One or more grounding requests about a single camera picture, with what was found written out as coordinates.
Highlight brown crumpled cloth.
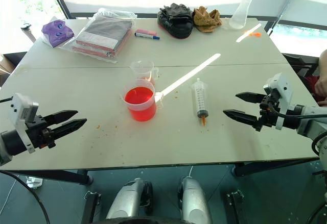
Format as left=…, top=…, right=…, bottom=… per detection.
left=192, top=5, right=223, bottom=34

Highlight grey and pink book stack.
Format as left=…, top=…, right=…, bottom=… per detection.
left=72, top=15, right=133, bottom=59

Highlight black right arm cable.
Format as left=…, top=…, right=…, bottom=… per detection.
left=267, top=101, right=327, bottom=156

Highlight blue whiteboard marker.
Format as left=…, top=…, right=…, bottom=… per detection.
left=134, top=32, right=161, bottom=41

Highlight clear plastic syringe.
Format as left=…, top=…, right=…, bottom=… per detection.
left=191, top=78, right=209, bottom=128

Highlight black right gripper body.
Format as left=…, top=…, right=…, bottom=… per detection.
left=254, top=93, right=282, bottom=133

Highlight purple plastic bag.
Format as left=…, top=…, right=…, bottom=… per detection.
left=41, top=19, right=75, bottom=48

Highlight black metal stand foot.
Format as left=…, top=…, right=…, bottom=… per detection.
left=81, top=190, right=102, bottom=224
left=224, top=189, right=248, bottom=224

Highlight person's red shorts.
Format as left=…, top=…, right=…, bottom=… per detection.
left=303, top=74, right=320, bottom=92

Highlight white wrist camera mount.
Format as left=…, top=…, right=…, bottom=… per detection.
left=9, top=92, right=40, bottom=154
left=263, top=72, right=295, bottom=130

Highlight small clear measuring cup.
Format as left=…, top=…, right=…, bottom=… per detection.
left=130, top=60, right=160, bottom=87

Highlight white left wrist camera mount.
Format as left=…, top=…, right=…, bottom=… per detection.
left=9, top=92, right=40, bottom=154

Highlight black chair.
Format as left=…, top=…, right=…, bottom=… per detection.
left=282, top=53, right=320, bottom=78

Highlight silver left robot leg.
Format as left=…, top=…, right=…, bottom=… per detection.
left=105, top=177, right=154, bottom=220

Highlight small orange plastic piece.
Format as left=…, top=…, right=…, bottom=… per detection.
left=243, top=30, right=262, bottom=38

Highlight thick black floor cable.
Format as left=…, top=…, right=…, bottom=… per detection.
left=0, top=169, right=51, bottom=224

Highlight silver robot leg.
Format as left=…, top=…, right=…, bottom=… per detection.
left=177, top=175, right=213, bottom=224
left=105, top=177, right=154, bottom=220

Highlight black crumpled glove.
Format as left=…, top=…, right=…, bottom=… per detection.
left=158, top=3, right=194, bottom=22

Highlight clear plastic flask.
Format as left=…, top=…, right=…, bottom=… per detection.
left=228, top=0, right=253, bottom=30

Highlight cardboard box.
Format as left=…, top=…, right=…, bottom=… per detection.
left=0, top=54, right=16, bottom=74

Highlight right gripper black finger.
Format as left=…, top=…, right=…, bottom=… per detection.
left=235, top=92, right=269, bottom=105
left=222, top=109, right=263, bottom=132

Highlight person's bare hand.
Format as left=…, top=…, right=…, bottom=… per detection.
left=314, top=75, right=327, bottom=100

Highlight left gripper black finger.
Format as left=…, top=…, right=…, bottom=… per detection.
left=43, top=110, right=79, bottom=126
left=47, top=118, right=88, bottom=141

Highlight black shoe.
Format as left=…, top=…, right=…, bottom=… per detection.
left=156, top=9, right=194, bottom=40

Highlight clear plastic bag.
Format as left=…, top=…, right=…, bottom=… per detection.
left=60, top=7, right=138, bottom=64

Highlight black table leg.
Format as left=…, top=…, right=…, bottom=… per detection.
left=0, top=168, right=93, bottom=186
left=230, top=158, right=320, bottom=178

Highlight silver right robot leg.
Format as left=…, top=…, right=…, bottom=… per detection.
left=177, top=175, right=213, bottom=224

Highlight beaker with red liquid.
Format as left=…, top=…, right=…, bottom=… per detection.
left=119, top=79, right=165, bottom=121

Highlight pink eraser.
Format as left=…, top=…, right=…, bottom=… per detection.
left=135, top=29, right=157, bottom=36

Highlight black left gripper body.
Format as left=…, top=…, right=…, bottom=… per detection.
left=25, top=114, right=57, bottom=150

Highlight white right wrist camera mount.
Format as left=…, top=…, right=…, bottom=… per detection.
left=263, top=72, right=295, bottom=130

